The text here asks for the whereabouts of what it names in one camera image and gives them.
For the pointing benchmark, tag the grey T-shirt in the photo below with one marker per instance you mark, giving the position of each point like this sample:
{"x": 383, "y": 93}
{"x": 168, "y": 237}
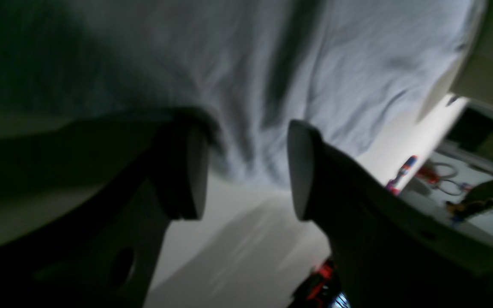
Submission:
{"x": 349, "y": 67}

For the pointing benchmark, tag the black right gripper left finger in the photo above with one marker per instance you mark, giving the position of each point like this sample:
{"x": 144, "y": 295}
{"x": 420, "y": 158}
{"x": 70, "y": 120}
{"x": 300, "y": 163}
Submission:
{"x": 84, "y": 209}

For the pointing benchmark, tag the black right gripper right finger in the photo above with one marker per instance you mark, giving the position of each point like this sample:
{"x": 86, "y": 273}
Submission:
{"x": 388, "y": 253}

